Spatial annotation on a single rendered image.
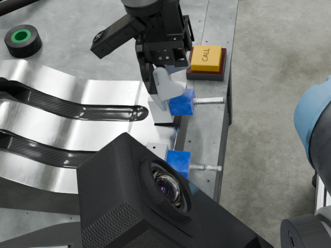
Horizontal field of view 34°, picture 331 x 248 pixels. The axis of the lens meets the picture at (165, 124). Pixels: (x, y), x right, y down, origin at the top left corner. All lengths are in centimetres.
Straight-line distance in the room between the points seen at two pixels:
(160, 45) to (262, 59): 148
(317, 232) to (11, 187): 80
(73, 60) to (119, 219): 111
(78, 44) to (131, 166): 114
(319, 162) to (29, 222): 72
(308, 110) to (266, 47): 194
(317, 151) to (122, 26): 51
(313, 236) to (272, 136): 182
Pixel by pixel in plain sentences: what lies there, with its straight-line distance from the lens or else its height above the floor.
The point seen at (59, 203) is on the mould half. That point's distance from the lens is 101.
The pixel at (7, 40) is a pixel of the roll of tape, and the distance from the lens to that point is 134.
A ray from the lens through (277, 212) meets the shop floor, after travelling 190.
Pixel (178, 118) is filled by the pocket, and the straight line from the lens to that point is 102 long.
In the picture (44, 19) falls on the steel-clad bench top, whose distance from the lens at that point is 141.
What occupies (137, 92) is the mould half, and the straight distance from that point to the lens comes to 106.
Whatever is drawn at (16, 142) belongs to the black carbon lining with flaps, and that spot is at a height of 91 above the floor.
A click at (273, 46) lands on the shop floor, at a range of 238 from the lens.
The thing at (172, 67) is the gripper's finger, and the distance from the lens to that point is 98.
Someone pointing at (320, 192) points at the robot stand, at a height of 23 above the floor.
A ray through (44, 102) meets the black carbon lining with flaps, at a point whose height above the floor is 90.
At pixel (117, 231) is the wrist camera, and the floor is 152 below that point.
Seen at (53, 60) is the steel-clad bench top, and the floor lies 80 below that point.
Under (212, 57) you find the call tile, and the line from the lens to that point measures 117.
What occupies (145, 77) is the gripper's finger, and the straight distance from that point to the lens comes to 89.
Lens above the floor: 168
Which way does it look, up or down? 52 degrees down
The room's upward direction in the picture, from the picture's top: 11 degrees counter-clockwise
